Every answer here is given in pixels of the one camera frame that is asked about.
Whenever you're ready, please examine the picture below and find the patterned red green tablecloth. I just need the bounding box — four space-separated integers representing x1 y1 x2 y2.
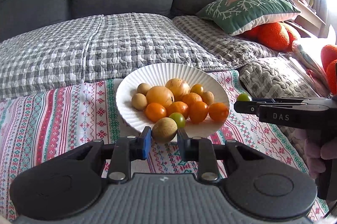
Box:
0 70 330 222

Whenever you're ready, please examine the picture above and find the small yellow-green tomato back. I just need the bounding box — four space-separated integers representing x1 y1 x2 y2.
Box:
190 84 204 96

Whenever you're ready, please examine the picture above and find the green snowflake pillow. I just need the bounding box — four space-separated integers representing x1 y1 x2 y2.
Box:
197 0 300 36

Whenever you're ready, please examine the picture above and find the small orange tomato left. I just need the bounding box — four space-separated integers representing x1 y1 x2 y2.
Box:
144 103 167 123

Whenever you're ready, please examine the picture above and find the striped folded cloth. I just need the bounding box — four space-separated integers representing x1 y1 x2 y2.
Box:
292 38 334 93

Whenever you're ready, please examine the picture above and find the orange plush pumpkin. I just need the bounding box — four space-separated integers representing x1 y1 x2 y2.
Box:
242 22 301 52

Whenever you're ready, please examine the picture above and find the large yellow pear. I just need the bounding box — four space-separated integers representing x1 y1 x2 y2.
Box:
146 86 175 108
165 78 190 102

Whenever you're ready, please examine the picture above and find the large yellow pear right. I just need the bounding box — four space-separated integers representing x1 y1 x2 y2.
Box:
165 78 190 102

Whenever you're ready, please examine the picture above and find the tan longan in plate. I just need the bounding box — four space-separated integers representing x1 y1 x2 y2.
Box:
201 91 215 106

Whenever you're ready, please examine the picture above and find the large yellow pear left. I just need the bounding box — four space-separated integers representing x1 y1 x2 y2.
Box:
146 86 175 108

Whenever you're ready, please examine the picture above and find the grey checkered quilt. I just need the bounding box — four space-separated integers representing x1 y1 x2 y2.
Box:
1 13 227 99

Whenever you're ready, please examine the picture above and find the grey knit checkered blanket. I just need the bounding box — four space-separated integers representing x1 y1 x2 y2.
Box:
172 14 330 162

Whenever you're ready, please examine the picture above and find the orange mandarin centre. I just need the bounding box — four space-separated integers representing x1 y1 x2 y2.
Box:
166 102 189 119

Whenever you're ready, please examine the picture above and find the tan longan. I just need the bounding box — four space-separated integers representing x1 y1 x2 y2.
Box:
201 91 215 106
131 93 148 111
151 118 178 144

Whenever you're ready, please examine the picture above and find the green tomato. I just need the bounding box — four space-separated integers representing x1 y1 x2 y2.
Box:
169 112 186 128
237 93 252 102

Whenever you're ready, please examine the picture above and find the orange tomato plate front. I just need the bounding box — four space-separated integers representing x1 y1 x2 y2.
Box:
189 102 209 124

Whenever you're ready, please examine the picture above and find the gloved right hand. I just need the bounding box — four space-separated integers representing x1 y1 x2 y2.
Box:
294 129 337 179

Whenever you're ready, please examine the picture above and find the green tomato in plate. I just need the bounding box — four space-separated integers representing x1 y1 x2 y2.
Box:
169 112 186 128

